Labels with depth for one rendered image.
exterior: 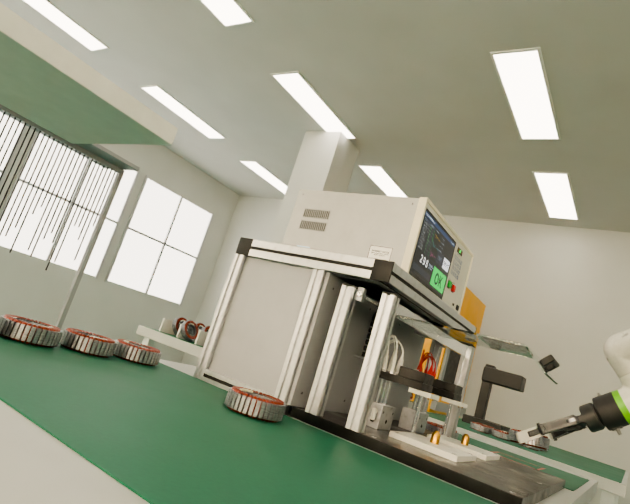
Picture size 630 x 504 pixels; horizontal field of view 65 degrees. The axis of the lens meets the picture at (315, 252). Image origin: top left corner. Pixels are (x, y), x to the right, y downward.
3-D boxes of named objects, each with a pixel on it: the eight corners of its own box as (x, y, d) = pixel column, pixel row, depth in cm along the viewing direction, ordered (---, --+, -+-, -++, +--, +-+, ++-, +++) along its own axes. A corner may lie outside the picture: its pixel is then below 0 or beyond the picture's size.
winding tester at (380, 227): (458, 318, 149) (474, 254, 153) (405, 278, 114) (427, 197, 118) (349, 294, 171) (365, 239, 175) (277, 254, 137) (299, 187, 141)
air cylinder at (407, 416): (424, 433, 136) (429, 413, 137) (415, 432, 130) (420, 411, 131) (407, 427, 139) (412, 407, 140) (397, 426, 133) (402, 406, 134)
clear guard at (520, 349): (557, 384, 138) (561, 364, 139) (545, 374, 119) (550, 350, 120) (445, 355, 157) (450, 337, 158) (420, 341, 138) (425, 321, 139)
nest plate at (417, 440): (475, 461, 109) (477, 455, 109) (456, 462, 97) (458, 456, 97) (413, 437, 117) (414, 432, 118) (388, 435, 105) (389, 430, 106)
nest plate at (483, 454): (499, 460, 128) (500, 455, 128) (485, 460, 116) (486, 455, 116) (444, 439, 137) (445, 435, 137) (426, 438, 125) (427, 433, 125)
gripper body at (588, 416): (603, 427, 133) (569, 438, 137) (608, 429, 139) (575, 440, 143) (589, 400, 137) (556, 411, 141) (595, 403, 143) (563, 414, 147)
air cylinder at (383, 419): (390, 430, 117) (396, 407, 118) (377, 429, 111) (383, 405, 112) (371, 423, 120) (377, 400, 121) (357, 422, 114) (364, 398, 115)
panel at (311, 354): (404, 421, 157) (427, 330, 163) (290, 405, 105) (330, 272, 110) (401, 420, 158) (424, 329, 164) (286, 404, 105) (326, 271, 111)
